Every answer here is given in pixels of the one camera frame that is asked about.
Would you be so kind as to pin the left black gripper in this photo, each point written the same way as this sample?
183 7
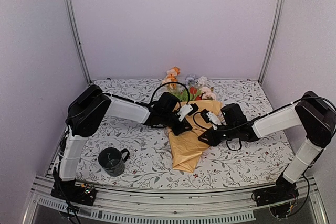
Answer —
185 125

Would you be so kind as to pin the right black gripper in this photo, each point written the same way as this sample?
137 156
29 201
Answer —
212 141

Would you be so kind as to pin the yellow wrapping paper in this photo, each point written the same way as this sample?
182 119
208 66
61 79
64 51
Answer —
186 149

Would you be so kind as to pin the pink rose fake stem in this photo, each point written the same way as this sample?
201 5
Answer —
207 92

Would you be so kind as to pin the orange wrapping paper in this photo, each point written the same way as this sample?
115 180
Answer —
195 93

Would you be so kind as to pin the cream rose fake stem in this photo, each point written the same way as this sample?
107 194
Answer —
169 77

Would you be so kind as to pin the orange fake flower stem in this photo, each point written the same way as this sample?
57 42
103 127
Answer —
174 73

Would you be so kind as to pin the blue fake flower stem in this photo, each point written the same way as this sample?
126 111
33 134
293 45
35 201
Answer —
190 80

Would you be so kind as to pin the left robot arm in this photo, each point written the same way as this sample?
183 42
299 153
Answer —
88 110

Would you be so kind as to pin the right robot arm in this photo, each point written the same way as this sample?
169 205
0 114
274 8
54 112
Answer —
310 120

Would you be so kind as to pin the green leafy fake stem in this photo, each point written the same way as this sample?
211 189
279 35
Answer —
183 95

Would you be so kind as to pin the floral patterned tablecloth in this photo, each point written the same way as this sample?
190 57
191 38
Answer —
150 165

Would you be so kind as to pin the black mug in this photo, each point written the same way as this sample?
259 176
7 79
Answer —
113 160

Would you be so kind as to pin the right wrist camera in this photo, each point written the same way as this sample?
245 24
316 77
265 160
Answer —
232 114

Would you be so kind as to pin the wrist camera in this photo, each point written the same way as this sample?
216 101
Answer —
232 114
169 107

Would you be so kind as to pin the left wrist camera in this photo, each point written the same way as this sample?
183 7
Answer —
169 107

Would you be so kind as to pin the front aluminium rail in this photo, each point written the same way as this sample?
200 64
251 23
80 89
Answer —
116 204

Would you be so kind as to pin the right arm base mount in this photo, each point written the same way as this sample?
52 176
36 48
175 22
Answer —
281 191

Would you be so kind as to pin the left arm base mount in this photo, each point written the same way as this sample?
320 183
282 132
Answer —
84 194

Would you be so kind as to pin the right metal frame post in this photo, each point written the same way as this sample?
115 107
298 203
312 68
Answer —
271 41

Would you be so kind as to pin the metal frame post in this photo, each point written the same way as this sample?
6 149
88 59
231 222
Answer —
271 41
77 40

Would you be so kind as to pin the left metal frame post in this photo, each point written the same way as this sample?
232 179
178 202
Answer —
77 40

